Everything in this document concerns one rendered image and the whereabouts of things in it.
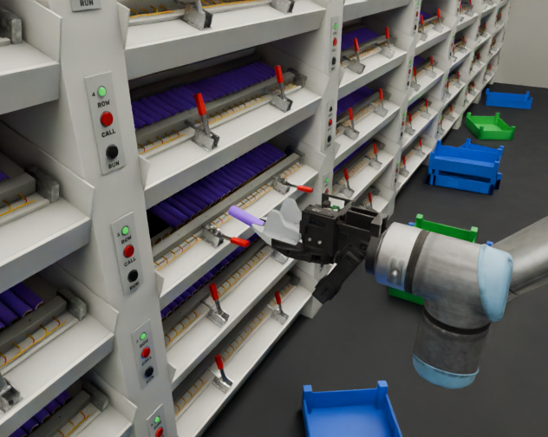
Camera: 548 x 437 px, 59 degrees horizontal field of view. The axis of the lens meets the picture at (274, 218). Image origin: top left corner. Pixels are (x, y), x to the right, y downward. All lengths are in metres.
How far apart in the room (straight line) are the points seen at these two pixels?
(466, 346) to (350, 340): 0.77
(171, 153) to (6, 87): 0.31
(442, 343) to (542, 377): 0.82
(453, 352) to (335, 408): 0.61
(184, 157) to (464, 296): 0.47
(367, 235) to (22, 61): 0.47
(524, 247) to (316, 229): 0.30
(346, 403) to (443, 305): 0.65
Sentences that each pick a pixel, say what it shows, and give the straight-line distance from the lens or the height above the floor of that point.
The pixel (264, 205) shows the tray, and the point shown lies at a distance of 1.07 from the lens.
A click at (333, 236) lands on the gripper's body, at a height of 0.62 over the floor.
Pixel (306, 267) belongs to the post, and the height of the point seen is 0.18.
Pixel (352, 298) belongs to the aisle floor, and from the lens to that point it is 1.61.
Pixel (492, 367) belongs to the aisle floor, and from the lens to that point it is 1.49.
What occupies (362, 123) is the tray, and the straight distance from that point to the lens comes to 1.62.
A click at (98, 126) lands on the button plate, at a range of 0.64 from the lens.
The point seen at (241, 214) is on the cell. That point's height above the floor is 0.60.
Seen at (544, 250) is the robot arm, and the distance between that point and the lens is 0.79.
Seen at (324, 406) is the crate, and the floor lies 0.01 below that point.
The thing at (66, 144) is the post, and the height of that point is 0.77.
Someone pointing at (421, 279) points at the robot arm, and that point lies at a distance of 0.66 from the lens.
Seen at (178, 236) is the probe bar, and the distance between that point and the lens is 0.89.
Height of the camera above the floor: 0.97
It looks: 28 degrees down
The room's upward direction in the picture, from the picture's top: straight up
